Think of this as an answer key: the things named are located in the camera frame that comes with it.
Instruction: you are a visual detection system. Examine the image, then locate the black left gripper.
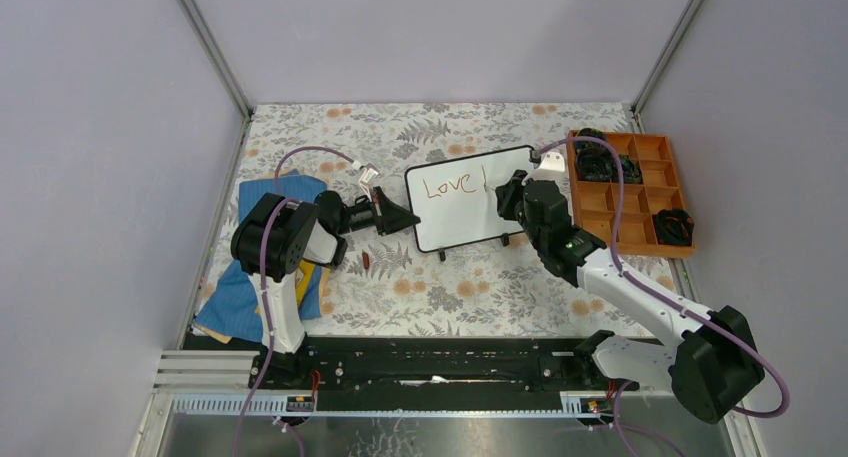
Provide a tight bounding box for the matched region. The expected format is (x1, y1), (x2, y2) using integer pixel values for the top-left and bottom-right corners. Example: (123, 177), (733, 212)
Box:
(334, 185), (419, 236)

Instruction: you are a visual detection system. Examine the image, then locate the black framed whiteboard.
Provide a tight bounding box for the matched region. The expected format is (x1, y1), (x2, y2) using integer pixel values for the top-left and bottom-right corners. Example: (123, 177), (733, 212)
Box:
(404, 145), (533, 253)

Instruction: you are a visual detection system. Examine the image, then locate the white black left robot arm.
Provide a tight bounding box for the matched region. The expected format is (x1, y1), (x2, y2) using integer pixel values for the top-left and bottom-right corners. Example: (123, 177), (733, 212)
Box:
(230, 187), (421, 388)

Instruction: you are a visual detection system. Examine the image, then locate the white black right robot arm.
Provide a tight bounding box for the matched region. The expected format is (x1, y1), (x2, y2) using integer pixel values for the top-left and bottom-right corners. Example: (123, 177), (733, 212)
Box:
(495, 170), (765, 424)

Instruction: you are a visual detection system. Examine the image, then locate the floral patterned table mat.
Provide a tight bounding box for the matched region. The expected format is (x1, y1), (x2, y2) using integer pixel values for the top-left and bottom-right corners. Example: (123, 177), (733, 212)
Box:
(195, 102), (692, 340)

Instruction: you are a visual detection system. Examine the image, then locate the orange compartment tray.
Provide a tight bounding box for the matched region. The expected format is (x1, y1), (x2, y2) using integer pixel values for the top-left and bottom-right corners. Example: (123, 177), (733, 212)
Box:
(566, 132), (695, 258)

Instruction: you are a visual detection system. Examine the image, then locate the blue cartoon cloth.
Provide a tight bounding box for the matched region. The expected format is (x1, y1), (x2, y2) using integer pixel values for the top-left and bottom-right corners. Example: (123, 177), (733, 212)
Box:
(193, 169), (338, 344)

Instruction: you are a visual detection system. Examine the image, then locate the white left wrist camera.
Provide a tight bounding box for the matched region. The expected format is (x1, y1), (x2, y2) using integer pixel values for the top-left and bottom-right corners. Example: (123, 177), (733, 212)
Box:
(352, 161), (380, 204)

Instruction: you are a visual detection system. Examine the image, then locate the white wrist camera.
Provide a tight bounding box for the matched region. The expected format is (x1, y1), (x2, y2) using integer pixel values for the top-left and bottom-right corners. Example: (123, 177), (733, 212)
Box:
(527, 150), (568, 182)
(352, 161), (380, 204)

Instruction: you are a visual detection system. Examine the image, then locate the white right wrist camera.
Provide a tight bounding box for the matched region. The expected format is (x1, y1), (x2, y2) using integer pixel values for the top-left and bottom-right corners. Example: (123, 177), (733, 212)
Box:
(527, 150), (568, 182)

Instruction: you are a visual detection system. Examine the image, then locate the dark coiled cable middle left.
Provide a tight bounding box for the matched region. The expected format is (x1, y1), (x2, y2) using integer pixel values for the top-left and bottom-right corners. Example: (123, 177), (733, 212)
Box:
(574, 147), (615, 182)

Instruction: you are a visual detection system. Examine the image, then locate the dark coiled cable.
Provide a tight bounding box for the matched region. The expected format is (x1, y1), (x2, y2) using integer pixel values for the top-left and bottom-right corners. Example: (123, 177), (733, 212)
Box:
(573, 127), (610, 152)
(617, 155), (644, 186)
(574, 147), (615, 182)
(652, 208), (696, 247)

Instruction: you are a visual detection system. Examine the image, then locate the dark coiled cable top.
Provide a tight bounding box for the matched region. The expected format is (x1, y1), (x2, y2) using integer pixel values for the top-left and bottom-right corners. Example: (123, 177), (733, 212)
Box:
(573, 127), (610, 152)

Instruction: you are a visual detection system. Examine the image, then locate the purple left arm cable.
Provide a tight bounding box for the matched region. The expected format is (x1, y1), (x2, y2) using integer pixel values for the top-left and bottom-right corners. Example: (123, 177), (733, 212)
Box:
(230, 145), (356, 457)

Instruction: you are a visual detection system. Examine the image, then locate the dark coiled cable middle right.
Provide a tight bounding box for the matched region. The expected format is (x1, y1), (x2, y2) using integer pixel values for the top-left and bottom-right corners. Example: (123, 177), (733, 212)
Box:
(617, 155), (644, 186)

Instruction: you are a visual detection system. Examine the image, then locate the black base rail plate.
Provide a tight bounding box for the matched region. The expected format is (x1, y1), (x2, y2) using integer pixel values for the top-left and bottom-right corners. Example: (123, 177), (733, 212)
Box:
(248, 336), (623, 412)

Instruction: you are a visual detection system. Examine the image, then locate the dark coiled cable lower right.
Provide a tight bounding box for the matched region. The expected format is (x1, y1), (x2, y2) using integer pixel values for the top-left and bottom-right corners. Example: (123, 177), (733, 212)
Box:
(652, 208), (696, 247)

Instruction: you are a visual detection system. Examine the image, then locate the left aluminium frame post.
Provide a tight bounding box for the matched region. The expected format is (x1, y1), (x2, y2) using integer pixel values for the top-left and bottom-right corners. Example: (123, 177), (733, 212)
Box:
(176, 0), (252, 120)

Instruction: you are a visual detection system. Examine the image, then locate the aluminium frame post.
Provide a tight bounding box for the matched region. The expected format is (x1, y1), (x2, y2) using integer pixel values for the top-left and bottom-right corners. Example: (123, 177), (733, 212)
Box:
(630, 0), (707, 117)
(176, 0), (252, 120)

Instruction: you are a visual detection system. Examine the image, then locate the right aluminium frame post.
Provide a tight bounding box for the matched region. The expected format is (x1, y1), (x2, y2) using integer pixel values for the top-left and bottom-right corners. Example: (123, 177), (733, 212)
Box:
(630, 0), (707, 117)

